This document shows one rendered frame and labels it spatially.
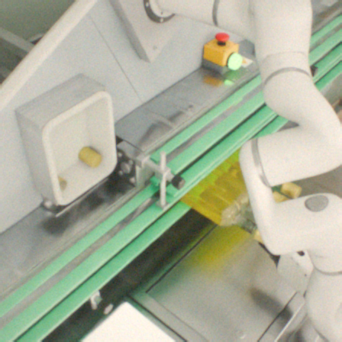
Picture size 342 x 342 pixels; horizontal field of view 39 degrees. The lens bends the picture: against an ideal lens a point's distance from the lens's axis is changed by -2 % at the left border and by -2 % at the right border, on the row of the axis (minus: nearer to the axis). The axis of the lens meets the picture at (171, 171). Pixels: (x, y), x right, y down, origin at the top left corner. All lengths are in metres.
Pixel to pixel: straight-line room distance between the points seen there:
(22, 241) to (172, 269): 0.38
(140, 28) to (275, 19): 0.37
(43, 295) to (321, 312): 0.54
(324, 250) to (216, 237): 0.54
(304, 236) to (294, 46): 0.31
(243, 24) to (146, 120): 0.37
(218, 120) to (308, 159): 0.50
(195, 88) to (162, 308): 0.57
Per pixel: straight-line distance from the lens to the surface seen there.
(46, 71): 0.99
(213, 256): 1.26
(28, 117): 0.94
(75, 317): 1.22
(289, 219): 0.78
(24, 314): 1.01
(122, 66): 1.14
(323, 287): 0.89
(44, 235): 1.09
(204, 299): 1.19
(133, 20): 1.06
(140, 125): 1.18
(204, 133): 1.19
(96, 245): 1.08
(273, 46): 0.83
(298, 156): 0.77
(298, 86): 0.78
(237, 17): 0.98
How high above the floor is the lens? 1.46
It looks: 28 degrees down
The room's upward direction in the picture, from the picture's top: 121 degrees clockwise
